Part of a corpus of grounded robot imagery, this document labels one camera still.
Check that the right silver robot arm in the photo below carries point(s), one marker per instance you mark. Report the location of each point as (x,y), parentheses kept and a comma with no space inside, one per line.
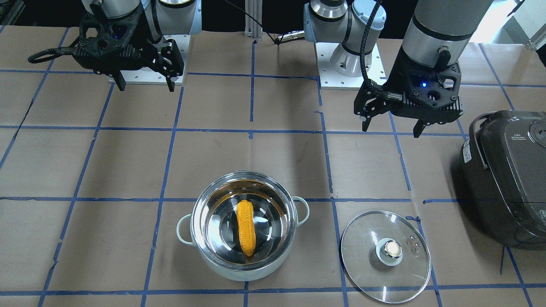
(166,18)

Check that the yellow corn cob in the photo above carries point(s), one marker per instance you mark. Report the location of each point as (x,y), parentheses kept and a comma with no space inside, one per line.
(246,229)

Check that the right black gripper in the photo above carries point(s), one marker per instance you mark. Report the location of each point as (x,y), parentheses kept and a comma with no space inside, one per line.
(150,43)

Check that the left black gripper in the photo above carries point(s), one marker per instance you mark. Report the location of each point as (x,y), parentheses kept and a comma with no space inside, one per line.
(393,76)

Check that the black rice cooker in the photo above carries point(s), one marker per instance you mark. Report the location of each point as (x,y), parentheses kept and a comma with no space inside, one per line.
(504,163)

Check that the glass pot lid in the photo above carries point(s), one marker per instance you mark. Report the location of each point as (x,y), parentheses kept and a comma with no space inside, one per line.
(385,256)

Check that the aluminium frame post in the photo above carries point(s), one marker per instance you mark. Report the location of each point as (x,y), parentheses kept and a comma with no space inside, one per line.
(253,19)

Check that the light green electric pot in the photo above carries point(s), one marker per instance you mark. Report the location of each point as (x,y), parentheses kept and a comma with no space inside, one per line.
(212,225)

